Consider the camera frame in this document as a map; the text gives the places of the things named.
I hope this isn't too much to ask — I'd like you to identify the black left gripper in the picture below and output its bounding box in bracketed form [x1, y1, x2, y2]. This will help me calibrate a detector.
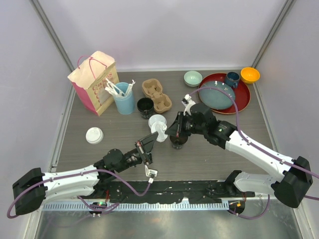
[116, 131, 158, 173]

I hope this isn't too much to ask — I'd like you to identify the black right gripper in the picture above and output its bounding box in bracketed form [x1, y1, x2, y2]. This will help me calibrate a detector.
[165, 112, 206, 138]

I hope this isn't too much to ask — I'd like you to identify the black paper coffee cup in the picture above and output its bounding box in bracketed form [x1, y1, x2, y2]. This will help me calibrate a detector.
[169, 135, 188, 149]

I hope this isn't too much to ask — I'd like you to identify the single white cup lid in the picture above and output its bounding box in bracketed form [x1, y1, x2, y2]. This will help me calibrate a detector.
[148, 114, 166, 128]

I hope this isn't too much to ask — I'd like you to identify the pink kraft paper bag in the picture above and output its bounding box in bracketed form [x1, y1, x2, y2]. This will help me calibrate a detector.
[68, 51, 119, 116]

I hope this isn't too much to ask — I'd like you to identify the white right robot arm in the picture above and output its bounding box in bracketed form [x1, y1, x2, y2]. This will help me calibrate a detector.
[165, 103, 313, 208]

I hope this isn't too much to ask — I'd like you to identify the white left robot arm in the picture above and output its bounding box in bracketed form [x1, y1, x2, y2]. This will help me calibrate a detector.
[7, 132, 159, 219]

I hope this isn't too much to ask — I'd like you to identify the light blue straw cup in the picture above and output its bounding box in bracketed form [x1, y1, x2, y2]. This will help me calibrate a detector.
[114, 82, 135, 115]

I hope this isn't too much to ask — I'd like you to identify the brown cardboard cup carrier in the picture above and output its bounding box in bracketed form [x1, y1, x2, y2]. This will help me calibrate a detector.
[142, 79, 172, 114]

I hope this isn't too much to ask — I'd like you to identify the dark blue ceramic plate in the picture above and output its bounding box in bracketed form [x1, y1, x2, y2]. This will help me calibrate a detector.
[198, 81, 235, 110]

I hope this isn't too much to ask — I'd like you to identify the mint green ceramic bowl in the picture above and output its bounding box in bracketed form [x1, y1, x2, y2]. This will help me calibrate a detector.
[183, 71, 203, 87]

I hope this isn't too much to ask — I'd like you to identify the red round tray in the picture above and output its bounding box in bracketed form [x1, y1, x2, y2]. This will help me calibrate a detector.
[199, 73, 250, 115]

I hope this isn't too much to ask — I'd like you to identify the dark blue ceramic mug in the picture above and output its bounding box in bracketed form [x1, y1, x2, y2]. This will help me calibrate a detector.
[224, 72, 240, 89]

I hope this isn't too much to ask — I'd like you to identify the orange bowl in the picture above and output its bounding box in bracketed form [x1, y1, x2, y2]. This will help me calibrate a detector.
[240, 67, 260, 84]

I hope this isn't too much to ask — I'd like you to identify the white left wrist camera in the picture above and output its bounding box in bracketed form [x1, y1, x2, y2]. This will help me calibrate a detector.
[145, 165, 158, 184]

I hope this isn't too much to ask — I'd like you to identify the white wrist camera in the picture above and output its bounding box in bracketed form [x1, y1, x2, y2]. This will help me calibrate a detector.
[182, 94, 196, 116]
[145, 165, 158, 184]

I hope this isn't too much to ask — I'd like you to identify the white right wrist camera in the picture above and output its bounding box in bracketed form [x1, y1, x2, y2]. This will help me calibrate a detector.
[182, 94, 196, 116]

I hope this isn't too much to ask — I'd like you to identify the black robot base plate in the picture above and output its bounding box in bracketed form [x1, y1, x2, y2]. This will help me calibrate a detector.
[82, 180, 255, 204]

